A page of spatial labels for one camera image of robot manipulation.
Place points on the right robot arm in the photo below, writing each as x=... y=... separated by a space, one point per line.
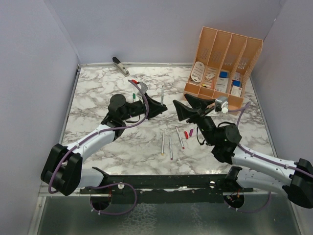
x=250 y=169

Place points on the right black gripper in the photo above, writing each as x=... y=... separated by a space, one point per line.
x=184 y=112

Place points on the red tipped pen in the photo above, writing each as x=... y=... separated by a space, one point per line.
x=179 y=137

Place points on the yellow pen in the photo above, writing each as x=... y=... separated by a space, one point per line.
x=163 y=143

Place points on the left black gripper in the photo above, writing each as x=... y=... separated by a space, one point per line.
x=154 y=107

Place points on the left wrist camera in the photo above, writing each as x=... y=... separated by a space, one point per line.
x=143 y=87

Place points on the blue pen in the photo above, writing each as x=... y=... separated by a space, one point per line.
x=162 y=96

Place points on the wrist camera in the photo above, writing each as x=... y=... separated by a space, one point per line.
x=143 y=87
x=221 y=104

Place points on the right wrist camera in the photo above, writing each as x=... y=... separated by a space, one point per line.
x=221 y=104

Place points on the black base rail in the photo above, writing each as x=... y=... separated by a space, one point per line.
x=209 y=184

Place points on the orange desk organizer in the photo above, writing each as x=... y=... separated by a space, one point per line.
x=229 y=59

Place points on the white oval item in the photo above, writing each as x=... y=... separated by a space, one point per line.
x=197 y=72

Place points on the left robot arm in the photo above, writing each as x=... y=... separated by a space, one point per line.
x=63 y=169

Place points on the aluminium frame rail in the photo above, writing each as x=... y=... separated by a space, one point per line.
x=44 y=191

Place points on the black grey stapler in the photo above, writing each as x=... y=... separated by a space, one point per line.
x=117 y=64

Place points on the purple tipped pen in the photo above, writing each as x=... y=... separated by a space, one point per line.
x=171 y=148

